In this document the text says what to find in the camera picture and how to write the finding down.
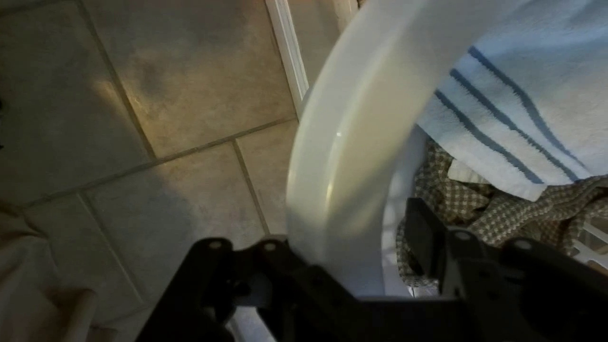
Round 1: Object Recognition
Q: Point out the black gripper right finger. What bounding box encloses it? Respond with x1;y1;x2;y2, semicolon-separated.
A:
404;198;608;298

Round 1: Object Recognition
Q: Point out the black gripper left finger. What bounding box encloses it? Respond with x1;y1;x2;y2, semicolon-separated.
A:
189;234;358;312

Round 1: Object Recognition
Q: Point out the white blue striped towel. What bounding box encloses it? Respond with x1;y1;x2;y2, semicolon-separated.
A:
419;0;608;200

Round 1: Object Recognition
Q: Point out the white plastic laundry basket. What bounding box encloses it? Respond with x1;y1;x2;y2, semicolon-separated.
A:
288;0;607;297

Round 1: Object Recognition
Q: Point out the grey checkered cloth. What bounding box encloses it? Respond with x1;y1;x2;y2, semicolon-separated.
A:
415;143;608;257

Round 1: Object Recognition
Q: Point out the beige cloth on floor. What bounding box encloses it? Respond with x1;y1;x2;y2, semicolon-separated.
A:
0;209;98;342

